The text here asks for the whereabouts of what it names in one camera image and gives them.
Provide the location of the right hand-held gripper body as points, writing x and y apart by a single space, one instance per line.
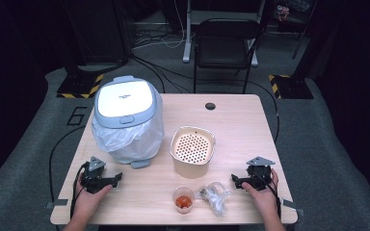
258 176

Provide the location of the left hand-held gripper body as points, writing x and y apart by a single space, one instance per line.
93 181

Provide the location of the beige perforated strainer basket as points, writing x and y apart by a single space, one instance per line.
192 147

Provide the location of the clear plastic cup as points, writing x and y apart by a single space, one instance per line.
183 192

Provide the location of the amber tea with fruit slices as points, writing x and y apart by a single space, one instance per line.
183 201

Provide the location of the person's left hand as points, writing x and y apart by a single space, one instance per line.
86 202

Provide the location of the person's right hand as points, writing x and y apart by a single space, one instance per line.
266 200

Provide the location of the crumpled clear plastic wrapper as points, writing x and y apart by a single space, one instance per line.
215 195

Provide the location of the white plastic trash bag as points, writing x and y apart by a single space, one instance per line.
135 144

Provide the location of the grey white-lidded trash can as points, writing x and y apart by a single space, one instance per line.
125 97

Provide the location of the black folding chair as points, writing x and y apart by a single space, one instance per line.
224 45

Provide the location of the dark equipment cabinet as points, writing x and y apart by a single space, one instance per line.
99 32

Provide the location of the grey table edge bracket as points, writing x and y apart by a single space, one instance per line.
293 206

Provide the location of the black yellow-striped base plate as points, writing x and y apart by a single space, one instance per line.
77 86
294 88

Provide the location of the white metal desk frame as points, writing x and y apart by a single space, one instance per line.
186 41

